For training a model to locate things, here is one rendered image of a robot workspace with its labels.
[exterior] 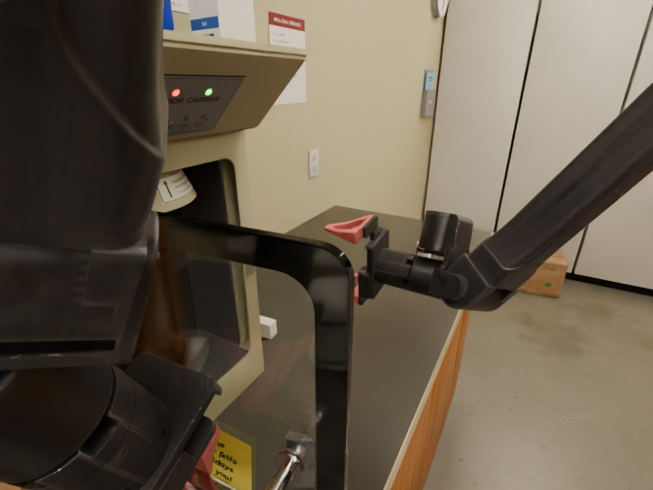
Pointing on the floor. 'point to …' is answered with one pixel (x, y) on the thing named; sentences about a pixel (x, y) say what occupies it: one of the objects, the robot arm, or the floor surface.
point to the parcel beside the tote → (547, 277)
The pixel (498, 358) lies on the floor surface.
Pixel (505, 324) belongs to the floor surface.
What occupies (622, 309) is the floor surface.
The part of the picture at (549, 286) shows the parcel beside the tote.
